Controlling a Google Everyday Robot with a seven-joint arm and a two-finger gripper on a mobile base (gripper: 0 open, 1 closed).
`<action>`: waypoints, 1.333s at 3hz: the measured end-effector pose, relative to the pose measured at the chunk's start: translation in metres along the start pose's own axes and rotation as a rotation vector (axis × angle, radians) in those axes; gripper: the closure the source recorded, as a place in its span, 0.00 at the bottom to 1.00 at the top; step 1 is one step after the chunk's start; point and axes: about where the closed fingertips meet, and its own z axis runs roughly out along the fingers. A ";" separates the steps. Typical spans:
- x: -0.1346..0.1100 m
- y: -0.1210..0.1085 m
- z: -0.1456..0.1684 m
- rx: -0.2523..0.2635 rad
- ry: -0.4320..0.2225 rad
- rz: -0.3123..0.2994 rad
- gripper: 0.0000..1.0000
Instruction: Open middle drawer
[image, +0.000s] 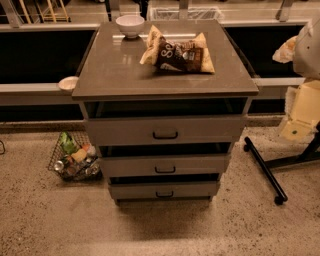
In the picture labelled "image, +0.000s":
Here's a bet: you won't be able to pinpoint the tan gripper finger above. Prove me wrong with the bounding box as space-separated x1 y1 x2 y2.
272 36 297 63

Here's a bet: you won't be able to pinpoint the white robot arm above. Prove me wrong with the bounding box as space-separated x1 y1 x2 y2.
272 15 320 141

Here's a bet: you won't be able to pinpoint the grey drawer cabinet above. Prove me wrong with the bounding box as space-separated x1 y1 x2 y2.
71 19 260 206

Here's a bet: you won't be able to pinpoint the clear plastic bin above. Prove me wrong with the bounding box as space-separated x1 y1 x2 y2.
147 6 224 21

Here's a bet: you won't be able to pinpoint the brown chip bag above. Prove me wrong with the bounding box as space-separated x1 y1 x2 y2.
140 25 215 74

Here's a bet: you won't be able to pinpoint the black wheeled stand base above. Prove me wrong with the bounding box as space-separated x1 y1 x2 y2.
243 124 320 205

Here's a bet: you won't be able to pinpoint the white bowl on cabinet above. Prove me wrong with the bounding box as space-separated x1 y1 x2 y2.
116 15 145 38

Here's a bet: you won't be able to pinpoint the small white bowl on ledge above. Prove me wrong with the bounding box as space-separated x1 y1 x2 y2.
58 76 78 92

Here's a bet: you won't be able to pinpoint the wooden chair frame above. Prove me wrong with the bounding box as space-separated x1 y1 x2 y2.
15 0 71 24

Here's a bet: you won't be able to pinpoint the wire basket with items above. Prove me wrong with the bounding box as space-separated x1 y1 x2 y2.
48 131 102 182

